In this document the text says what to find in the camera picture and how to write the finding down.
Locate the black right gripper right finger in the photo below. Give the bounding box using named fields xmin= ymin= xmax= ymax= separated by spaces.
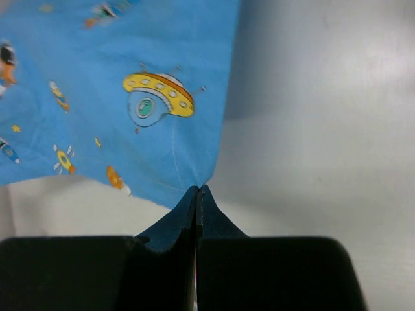
xmin=195 ymin=184 xmax=369 ymax=311

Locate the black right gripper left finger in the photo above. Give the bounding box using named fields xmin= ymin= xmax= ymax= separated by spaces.
xmin=0 ymin=185 xmax=199 ymax=311

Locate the blue space print cloth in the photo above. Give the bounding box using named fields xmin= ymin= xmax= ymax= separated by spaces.
xmin=0 ymin=0 xmax=243 ymax=210

